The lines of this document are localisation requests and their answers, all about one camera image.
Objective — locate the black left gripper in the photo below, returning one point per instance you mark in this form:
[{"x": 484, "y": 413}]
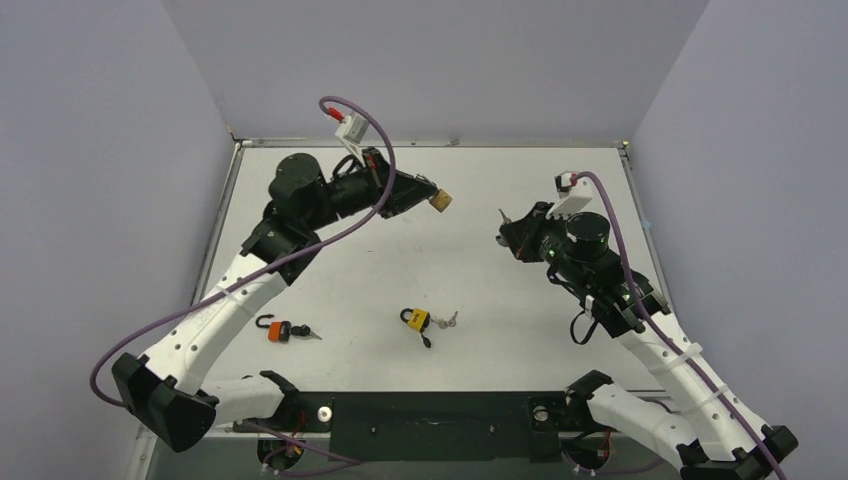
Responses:
[{"x": 407, "y": 192}]

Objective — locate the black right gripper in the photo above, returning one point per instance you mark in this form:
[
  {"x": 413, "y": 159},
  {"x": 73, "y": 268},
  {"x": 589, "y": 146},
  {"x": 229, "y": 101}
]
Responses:
[{"x": 530, "y": 232}]

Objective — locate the small brass padlock with keys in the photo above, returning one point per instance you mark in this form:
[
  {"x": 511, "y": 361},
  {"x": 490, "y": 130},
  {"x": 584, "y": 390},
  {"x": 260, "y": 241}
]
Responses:
[{"x": 440, "y": 200}]

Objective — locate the yellow padlock with keys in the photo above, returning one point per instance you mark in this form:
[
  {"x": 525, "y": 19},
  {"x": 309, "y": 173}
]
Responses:
[{"x": 420, "y": 320}]

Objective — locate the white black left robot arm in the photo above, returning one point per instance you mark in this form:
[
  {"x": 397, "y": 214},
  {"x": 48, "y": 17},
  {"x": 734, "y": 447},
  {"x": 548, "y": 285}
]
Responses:
[{"x": 166, "y": 387}]

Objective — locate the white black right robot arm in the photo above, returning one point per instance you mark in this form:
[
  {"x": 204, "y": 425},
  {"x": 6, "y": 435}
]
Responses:
[{"x": 712, "y": 434}]

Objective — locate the orange padlock with keys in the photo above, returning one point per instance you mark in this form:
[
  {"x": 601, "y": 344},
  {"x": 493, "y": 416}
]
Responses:
[{"x": 283, "y": 331}]

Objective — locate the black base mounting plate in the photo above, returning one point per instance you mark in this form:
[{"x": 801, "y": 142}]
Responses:
[{"x": 437, "y": 426}]

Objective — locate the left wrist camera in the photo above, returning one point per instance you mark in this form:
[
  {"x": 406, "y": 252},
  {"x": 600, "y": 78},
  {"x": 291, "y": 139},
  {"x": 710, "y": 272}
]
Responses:
[{"x": 350, "y": 132}]

